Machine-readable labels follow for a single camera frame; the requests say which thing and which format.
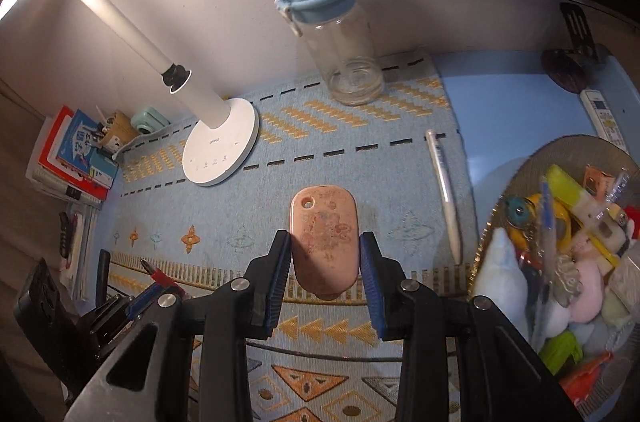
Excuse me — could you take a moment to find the black phone stand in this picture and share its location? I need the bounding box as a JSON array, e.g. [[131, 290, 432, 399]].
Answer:
[[542, 2, 609, 92]]

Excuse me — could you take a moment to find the white pen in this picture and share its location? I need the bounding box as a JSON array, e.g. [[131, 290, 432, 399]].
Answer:
[[425, 129, 464, 264]]

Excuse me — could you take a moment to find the ribbed glass plate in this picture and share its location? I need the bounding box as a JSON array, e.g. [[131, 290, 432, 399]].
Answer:
[[469, 135, 640, 419]]

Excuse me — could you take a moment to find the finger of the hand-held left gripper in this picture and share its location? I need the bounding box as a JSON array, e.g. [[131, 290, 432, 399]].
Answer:
[[120, 285, 167, 322]]

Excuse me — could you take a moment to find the blue pen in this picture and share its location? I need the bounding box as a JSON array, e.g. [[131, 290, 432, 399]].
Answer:
[[539, 179, 557, 264]]

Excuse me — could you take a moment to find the blue patterned table mat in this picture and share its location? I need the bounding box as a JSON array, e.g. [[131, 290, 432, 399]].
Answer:
[[102, 52, 482, 422]]

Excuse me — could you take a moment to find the white desk lamp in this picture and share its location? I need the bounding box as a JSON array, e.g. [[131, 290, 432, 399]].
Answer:
[[0, 0, 261, 188]]

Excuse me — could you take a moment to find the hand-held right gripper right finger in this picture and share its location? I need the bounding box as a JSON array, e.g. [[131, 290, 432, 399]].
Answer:
[[357, 231, 586, 422]]

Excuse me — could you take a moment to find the white paper stack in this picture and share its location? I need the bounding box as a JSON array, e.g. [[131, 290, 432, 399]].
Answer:
[[57, 202, 104, 301]]

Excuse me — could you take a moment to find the mint green plush toy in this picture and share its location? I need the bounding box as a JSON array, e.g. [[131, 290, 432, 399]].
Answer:
[[601, 301, 632, 329]]

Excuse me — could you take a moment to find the pink oval case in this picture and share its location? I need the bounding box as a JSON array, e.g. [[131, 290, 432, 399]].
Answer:
[[290, 185, 361, 301]]

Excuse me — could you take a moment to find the light blue whale plush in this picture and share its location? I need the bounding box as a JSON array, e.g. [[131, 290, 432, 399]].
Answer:
[[472, 226, 529, 329]]

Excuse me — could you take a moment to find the glass bottle with blue lid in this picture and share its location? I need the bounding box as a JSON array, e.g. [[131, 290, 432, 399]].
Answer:
[[274, 0, 385, 106]]

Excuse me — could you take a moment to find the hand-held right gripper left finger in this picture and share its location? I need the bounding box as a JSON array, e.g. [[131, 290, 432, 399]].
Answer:
[[62, 229, 293, 422]]

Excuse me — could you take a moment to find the red snack packet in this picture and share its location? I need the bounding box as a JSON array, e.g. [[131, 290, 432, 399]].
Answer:
[[559, 351, 615, 407]]

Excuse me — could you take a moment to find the yellow-green highlighter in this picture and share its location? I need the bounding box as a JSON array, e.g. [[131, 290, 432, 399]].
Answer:
[[545, 164, 608, 225]]

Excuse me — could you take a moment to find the brown pen holder cup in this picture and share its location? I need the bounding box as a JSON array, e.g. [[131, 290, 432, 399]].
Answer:
[[97, 109, 137, 156]]

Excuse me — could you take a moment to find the stack of books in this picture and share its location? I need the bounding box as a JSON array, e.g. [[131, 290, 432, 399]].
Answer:
[[25, 104, 120, 206]]

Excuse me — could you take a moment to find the red slim object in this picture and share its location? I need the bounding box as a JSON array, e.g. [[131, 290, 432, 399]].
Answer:
[[141, 258, 182, 289]]

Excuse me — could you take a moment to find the white remote control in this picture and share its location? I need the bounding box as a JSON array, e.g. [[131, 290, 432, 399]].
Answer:
[[580, 88, 630, 154]]

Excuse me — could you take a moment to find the yellow orange plastic toy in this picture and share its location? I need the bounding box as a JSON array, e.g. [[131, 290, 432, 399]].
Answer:
[[504, 192, 572, 249]]

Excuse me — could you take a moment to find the mint green instant camera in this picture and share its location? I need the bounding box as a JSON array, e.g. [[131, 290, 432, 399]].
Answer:
[[130, 105, 171, 134]]

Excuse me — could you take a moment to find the pink plush toy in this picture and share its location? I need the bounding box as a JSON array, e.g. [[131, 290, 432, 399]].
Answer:
[[569, 247, 609, 324]]

